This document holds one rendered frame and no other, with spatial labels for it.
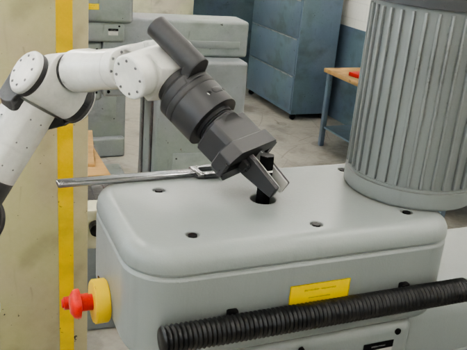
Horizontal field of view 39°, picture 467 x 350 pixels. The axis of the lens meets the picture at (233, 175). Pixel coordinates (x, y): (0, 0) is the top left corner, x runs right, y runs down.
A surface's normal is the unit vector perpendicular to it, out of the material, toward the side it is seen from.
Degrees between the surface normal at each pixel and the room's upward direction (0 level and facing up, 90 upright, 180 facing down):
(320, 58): 90
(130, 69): 99
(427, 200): 90
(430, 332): 90
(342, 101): 90
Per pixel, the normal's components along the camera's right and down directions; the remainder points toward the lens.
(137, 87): -0.63, 0.36
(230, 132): 0.49, -0.67
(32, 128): 0.62, 0.37
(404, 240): 0.39, 0.21
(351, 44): -0.92, 0.07
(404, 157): -0.43, 0.29
